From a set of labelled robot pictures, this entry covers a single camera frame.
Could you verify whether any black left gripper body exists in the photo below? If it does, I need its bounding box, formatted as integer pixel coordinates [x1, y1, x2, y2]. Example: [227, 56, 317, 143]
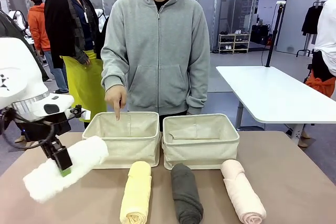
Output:
[14, 112, 71, 142]

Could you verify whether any white towel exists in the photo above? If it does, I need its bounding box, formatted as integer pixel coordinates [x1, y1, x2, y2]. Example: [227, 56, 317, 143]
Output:
[23, 135, 109, 204]

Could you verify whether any yellow towel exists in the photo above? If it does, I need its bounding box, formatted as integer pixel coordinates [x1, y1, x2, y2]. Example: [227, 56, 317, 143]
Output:
[119, 161, 152, 224]

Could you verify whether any pink towel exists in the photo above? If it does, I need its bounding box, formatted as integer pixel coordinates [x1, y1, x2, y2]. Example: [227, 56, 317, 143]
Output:
[220, 159, 267, 224]

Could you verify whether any person's right forearm grey sleeve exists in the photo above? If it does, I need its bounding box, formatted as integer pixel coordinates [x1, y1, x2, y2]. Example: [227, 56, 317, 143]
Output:
[100, 45, 129, 91]

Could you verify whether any person's left forearm grey sleeve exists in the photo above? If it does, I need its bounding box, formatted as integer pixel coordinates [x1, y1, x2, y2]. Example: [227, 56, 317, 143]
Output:
[187, 50, 211, 116]

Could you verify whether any person's right hand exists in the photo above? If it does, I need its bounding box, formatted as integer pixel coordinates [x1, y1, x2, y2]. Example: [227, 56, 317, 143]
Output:
[104, 85, 128, 122]

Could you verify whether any beige fabric basket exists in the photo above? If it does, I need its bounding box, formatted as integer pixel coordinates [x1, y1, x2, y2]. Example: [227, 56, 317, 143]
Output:
[82, 111, 161, 169]
[162, 113, 240, 170]

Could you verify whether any person with yellow apron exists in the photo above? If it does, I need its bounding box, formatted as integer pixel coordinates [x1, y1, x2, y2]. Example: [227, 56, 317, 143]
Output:
[44, 0, 108, 123]

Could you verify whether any person in orange hoodie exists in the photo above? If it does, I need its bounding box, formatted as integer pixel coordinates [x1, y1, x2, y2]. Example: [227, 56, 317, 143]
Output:
[26, 0, 69, 94]

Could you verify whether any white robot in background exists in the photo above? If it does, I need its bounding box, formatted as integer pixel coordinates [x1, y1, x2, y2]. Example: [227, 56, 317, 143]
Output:
[7, 10, 34, 45]

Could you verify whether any dark grey rolled towel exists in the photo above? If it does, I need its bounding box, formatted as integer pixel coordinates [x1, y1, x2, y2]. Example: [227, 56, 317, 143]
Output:
[170, 163, 204, 224]

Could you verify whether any person in grey hoodie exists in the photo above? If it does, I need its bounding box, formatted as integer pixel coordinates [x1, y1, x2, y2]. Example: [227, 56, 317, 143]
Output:
[100, 0, 211, 116]

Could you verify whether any wooden shoe rack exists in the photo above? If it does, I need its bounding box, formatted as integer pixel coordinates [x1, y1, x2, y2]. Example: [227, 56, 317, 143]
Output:
[217, 33, 251, 54]

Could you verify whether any white table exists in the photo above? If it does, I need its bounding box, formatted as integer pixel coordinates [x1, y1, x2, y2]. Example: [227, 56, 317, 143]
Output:
[215, 66, 336, 141]

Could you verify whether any black equipment case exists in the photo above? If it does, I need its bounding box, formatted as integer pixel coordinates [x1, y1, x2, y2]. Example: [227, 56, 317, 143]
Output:
[250, 24, 271, 44]

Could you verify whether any orange cloth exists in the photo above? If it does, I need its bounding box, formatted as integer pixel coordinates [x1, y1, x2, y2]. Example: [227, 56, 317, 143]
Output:
[305, 76, 336, 98]

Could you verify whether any black garment on clothes rack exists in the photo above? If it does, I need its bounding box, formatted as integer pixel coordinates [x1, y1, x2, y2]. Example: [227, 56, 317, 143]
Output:
[296, 1, 325, 57]

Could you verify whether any person in white shirt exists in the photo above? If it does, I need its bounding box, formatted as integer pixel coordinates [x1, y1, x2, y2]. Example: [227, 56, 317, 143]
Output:
[312, 0, 336, 83]

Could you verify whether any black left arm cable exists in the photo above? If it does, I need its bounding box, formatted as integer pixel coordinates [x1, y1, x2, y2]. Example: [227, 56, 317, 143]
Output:
[0, 107, 55, 144]

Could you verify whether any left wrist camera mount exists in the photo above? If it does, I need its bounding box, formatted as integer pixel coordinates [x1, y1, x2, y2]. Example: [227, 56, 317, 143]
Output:
[65, 104, 92, 122]

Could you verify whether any black camera tripod pole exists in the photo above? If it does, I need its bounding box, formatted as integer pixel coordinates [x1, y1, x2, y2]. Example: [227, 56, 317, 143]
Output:
[265, 1, 287, 68]

